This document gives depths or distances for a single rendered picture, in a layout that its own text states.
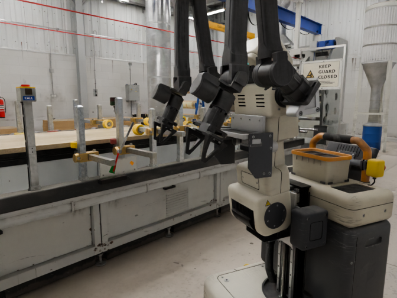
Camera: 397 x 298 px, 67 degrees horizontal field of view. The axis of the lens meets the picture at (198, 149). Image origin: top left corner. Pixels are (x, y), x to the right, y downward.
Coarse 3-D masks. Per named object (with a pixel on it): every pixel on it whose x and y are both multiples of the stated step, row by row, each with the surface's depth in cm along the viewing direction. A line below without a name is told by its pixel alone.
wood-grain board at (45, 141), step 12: (48, 132) 239; (60, 132) 239; (72, 132) 239; (96, 132) 239; (108, 132) 239; (132, 132) 239; (144, 132) 239; (0, 144) 175; (12, 144) 175; (24, 144) 175; (36, 144) 175; (48, 144) 175; (60, 144) 180
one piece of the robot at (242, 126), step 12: (240, 120) 118; (252, 120) 110; (264, 120) 105; (228, 132) 110; (240, 132) 109; (252, 132) 109; (264, 132) 104; (228, 144) 128; (240, 144) 105; (252, 144) 102; (264, 144) 104; (276, 144) 108; (216, 156) 126; (228, 156) 128; (252, 156) 103; (264, 156) 105; (252, 168) 103; (264, 168) 106
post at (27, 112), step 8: (24, 104) 146; (24, 112) 147; (32, 112) 149; (24, 120) 148; (32, 120) 149; (24, 128) 148; (32, 128) 149; (24, 136) 149; (32, 136) 150; (32, 144) 150; (32, 152) 151; (32, 160) 151; (32, 168) 152; (32, 176) 152; (32, 184) 152
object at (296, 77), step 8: (296, 72) 91; (296, 80) 90; (304, 80) 91; (312, 80) 94; (280, 88) 93; (288, 88) 92; (296, 88) 92; (304, 88) 92; (312, 88) 91; (288, 96) 94; (296, 96) 93; (304, 96) 92; (312, 96) 91; (288, 104) 98; (296, 104) 95; (304, 104) 91
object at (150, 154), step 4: (128, 148) 187; (132, 148) 185; (136, 148) 185; (128, 152) 187; (132, 152) 184; (136, 152) 181; (140, 152) 178; (144, 152) 175; (148, 152) 173; (152, 152) 173; (144, 156) 175; (148, 156) 172; (152, 156) 170; (156, 156) 172
